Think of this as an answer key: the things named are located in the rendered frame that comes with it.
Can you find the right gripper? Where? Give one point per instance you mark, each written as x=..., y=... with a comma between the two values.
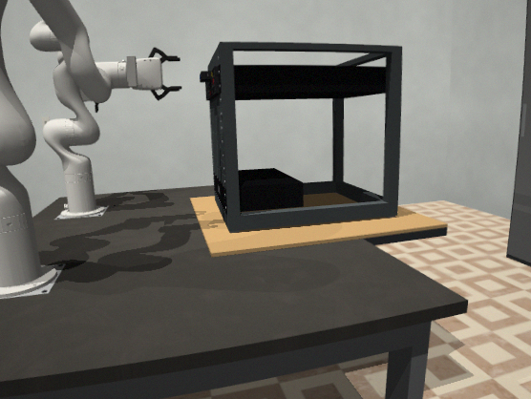
x=150, y=74

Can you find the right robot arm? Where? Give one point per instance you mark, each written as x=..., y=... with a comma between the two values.
x=20, y=268

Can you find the tan flat board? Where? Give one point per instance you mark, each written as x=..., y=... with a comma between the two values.
x=221, y=242

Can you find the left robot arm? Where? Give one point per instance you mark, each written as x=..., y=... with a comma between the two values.
x=60, y=134

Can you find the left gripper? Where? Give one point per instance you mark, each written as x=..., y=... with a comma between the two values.
x=85, y=98

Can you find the black metal rack frame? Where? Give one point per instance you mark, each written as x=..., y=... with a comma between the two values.
x=264, y=189

